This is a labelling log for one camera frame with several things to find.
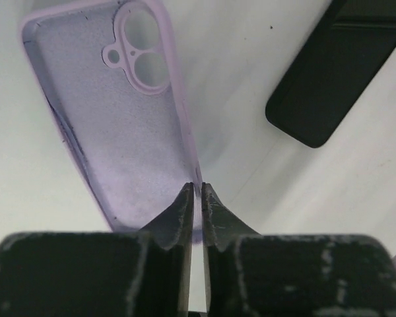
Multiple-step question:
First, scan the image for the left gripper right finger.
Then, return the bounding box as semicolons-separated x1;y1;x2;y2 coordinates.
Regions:
201;183;396;316

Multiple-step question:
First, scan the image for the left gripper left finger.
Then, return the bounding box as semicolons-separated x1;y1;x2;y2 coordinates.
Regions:
0;183;194;316

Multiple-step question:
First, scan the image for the lilac phone case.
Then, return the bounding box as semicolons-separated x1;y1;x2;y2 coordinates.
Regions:
21;1;202;232

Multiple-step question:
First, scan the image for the black phone case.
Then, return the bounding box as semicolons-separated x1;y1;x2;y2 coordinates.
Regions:
265;1;396;148

